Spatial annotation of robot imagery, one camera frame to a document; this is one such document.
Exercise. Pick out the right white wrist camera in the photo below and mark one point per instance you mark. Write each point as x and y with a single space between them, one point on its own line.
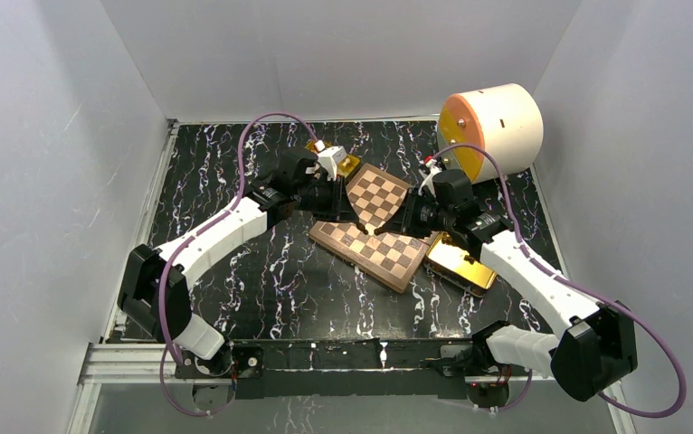
428 169

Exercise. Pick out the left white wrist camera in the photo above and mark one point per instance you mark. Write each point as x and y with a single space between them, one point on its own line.
331 159

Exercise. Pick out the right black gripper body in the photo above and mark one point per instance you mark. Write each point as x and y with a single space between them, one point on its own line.
424 215

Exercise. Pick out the white round drawer cabinet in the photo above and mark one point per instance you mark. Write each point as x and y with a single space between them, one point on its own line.
503 120

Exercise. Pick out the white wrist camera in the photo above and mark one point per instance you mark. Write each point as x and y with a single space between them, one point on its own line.
428 169
331 159

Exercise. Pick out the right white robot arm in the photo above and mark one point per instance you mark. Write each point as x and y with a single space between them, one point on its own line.
590 344

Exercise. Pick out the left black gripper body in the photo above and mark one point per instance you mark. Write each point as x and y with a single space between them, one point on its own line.
320 199

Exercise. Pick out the gold tray light pieces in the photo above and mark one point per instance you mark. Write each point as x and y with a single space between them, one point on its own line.
349 166

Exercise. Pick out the gold tray dark pieces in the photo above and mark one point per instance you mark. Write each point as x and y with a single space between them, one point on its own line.
456 265

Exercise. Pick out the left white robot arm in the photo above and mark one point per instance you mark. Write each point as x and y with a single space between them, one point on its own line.
155 287

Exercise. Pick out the aluminium frame rail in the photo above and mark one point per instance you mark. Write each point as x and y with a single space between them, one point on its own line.
122 363

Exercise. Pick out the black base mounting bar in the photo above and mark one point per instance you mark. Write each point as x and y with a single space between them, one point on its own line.
443 368

